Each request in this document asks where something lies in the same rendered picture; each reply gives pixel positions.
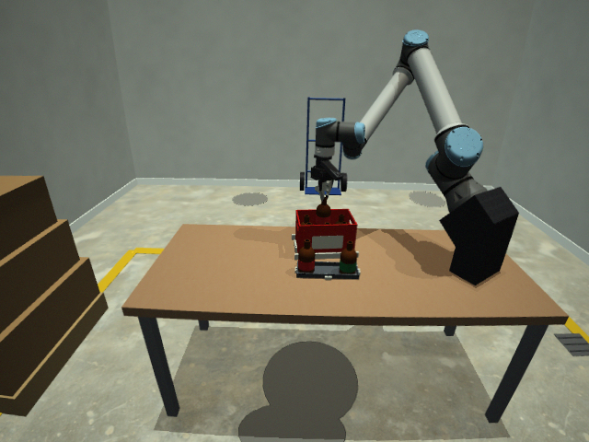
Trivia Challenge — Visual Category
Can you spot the dark red crate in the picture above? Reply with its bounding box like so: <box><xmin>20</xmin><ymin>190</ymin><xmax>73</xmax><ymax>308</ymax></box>
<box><xmin>295</xmin><ymin>209</ymin><xmax>356</xmax><ymax>253</ymax></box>

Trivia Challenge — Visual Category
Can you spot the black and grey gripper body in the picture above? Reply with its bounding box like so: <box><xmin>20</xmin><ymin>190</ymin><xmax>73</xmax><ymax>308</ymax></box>
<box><xmin>311</xmin><ymin>155</ymin><xmax>332</xmax><ymax>182</ymax></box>

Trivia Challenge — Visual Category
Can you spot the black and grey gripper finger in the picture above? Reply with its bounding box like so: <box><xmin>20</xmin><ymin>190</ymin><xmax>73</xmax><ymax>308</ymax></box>
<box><xmin>315</xmin><ymin>175</ymin><xmax>326</xmax><ymax>202</ymax></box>
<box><xmin>324</xmin><ymin>178</ymin><xmax>334</xmax><ymax>200</ymax></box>

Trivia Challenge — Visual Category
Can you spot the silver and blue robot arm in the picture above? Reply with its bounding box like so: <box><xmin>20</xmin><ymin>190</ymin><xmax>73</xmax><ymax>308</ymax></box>
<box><xmin>315</xmin><ymin>29</ymin><xmax>487</xmax><ymax>213</ymax></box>

